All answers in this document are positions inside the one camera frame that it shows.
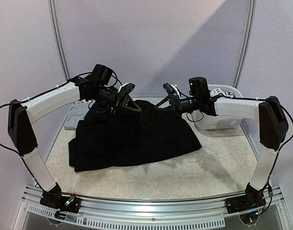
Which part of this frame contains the aluminium right corner post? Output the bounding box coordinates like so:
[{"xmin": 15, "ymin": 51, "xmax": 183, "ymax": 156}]
[{"xmin": 232, "ymin": 0, "xmax": 256, "ymax": 88}]

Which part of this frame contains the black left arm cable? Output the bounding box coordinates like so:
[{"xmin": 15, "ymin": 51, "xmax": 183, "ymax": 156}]
[{"xmin": 0, "ymin": 70, "xmax": 121, "ymax": 183}]

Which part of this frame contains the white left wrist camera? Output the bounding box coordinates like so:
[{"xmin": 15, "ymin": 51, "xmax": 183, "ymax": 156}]
[{"xmin": 118, "ymin": 82, "xmax": 135, "ymax": 96}]

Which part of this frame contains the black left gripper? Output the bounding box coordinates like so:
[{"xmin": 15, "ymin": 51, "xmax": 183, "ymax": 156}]
[{"xmin": 90, "ymin": 85, "xmax": 142, "ymax": 116}]

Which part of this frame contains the translucent white laundry basket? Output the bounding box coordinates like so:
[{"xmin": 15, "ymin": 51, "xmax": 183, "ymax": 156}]
[{"xmin": 189, "ymin": 84, "xmax": 243, "ymax": 130}]

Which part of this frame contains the aluminium left corner post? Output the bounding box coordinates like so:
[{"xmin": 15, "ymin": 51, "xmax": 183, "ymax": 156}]
[{"xmin": 47, "ymin": 0, "xmax": 71, "ymax": 80}]

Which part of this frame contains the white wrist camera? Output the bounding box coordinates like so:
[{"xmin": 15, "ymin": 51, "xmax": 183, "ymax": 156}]
[
  {"xmin": 118, "ymin": 82, "xmax": 135, "ymax": 96},
  {"xmin": 163, "ymin": 83, "xmax": 180, "ymax": 97}
]

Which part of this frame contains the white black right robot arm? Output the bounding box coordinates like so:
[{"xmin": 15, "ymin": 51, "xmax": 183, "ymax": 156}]
[{"xmin": 155, "ymin": 77, "xmax": 289, "ymax": 209}]

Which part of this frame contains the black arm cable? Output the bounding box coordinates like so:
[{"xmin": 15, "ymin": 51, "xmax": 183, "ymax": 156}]
[
  {"xmin": 0, "ymin": 70, "xmax": 121, "ymax": 183},
  {"xmin": 208, "ymin": 92, "xmax": 293, "ymax": 192}
]

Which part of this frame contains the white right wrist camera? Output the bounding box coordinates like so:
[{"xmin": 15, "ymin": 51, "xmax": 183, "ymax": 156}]
[{"xmin": 163, "ymin": 83, "xmax": 180, "ymax": 97}]

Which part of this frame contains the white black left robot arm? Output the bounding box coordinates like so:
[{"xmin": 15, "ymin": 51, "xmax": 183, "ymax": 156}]
[{"xmin": 8, "ymin": 64, "xmax": 141, "ymax": 208}]

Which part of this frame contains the aluminium corner post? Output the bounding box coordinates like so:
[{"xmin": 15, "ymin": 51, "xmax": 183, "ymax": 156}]
[
  {"xmin": 47, "ymin": 0, "xmax": 71, "ymax": 80},
  {"xmin": 232, "ymin": 0, "xmax": 256, "ymax": 88}
]

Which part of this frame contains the grey t-shirt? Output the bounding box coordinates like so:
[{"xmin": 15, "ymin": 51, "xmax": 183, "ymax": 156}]
[{"xmin": 64, "ymin": 103, "xmax": 89, "ymax": 130}]

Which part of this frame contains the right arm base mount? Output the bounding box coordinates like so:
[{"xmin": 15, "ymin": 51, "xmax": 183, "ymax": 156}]
[{"xmin": 225, "ymin": 191, "xmax": 273, "ymax": 216}]

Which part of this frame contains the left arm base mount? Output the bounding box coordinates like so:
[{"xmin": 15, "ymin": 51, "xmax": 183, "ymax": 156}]
[{"xmin": 40, "ymin": 191, "xmax": 82, "ymax": 213}]

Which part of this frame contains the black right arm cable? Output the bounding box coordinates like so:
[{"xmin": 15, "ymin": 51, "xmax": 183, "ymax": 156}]
[{"xmin": 208, "ymin": 92, "xmax": 293, "ymax": 192}]

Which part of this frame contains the aluminium front rail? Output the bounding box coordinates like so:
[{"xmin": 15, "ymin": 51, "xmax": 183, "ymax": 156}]
[{"xmin": 15, "ymin": 186, "xmax": 293, "ymax": 230}]

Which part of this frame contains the black white striped garment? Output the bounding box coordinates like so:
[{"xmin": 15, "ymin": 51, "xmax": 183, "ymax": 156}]
[{"xmin": 210, "ymin": 88, "xmax": 235, "ymax": 98}]

